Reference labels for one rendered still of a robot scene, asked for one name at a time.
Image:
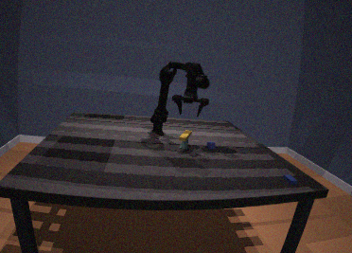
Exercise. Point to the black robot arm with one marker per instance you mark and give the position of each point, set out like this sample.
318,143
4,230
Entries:
195,77

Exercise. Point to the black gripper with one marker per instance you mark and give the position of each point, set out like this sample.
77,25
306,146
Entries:
178,99

